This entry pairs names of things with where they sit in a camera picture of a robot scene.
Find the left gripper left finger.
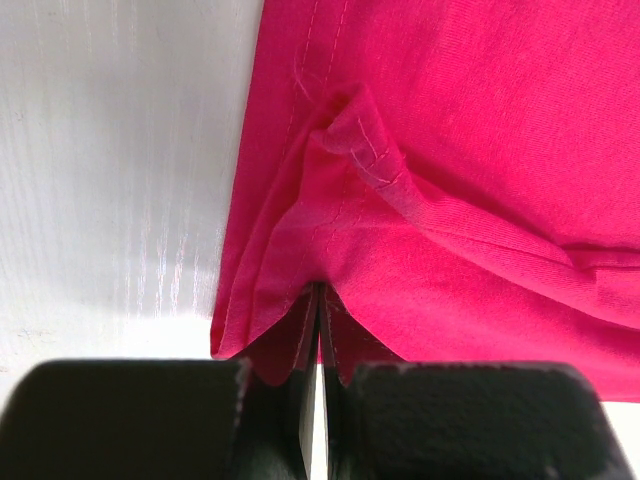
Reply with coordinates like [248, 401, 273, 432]
[1, 286, 318, 479]

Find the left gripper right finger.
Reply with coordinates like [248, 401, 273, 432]
[318, 285, 628, 479]

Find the pink t shirt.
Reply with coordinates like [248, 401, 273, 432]
[210, 1, 639, 402]

